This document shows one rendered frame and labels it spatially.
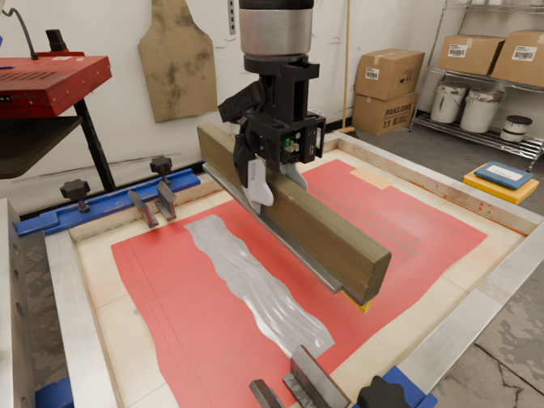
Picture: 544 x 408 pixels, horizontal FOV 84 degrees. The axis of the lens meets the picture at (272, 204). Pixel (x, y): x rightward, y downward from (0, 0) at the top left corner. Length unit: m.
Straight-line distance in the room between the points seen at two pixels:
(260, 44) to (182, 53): 2.12
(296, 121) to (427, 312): 0.35
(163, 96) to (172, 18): 0.50
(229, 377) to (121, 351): 0.15
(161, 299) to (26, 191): 2.12
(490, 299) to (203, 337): 0.41
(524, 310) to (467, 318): 1.60
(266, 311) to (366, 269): 0.19
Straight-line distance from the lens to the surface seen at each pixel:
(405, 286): 0.55
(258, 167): 0.39
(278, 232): 0.42
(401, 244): 0.63
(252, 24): 0.33
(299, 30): 0.33
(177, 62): 2.45
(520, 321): 2.03
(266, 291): 0.49
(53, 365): 1.79
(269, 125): 0.34
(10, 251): 0.59
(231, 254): 0.55
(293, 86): 0.32
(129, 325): 0.51
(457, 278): 0.61
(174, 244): 0.60
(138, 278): 0.56
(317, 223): 0.35
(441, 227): 0.71
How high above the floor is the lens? 1.35
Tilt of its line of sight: 35 degrees down
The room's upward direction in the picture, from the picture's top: straight up
